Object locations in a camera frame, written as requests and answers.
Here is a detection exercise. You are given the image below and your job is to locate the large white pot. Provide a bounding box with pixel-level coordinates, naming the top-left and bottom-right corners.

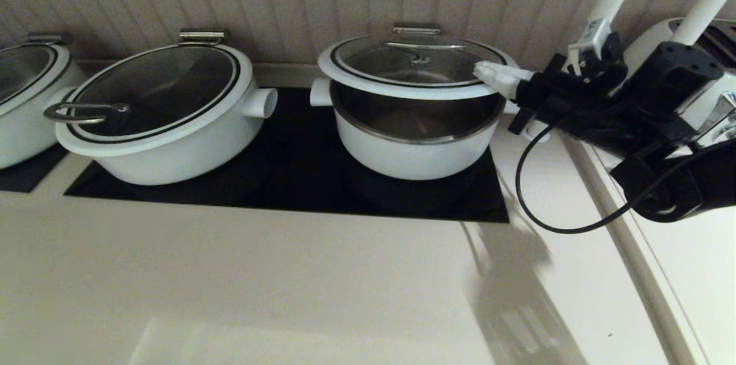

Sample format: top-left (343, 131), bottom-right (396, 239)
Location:
top-left (55, 44), bottom-right (278, 186)

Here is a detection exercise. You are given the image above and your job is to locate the white pot cut by frame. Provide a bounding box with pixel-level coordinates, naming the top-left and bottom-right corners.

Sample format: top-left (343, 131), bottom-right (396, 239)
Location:
top-left (0, 44), bottom-right (87, 171)

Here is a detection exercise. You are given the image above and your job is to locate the glass lid with white rim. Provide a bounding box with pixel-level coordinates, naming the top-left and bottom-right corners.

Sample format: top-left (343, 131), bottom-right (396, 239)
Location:
top-left (317, 35), bottom-right (518, 101)

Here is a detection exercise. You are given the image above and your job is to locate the small white pot steel rim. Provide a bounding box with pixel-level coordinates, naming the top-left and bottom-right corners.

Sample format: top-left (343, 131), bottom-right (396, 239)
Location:
top-left (309, 78), bottom-right (521, 181)

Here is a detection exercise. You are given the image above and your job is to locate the wide black induction cooktop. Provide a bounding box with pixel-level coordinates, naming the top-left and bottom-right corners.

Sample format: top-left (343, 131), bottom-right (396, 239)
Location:
top-left (64, 87), bottom-right (511, 224)

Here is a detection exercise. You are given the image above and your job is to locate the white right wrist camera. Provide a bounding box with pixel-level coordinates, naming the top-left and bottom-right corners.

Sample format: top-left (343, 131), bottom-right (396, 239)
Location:
top-left (566, 17), bottom-right (611, 75)

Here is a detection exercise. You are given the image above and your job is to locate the narrow black induction cooktop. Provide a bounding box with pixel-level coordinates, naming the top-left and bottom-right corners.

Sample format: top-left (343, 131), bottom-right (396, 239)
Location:
top-left (0, 144), bottom-right (70, 194)

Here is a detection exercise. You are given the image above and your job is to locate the dull metal hinge bracket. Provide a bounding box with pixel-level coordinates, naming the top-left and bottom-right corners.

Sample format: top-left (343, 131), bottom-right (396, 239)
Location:
top-left (26, 32), bottom-right (73, 47)

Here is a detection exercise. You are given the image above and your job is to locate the large pot metal hinge bracket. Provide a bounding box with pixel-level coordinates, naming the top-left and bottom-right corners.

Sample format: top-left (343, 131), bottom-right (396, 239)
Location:
top-left (179, 30), bottom-right (225, 48)

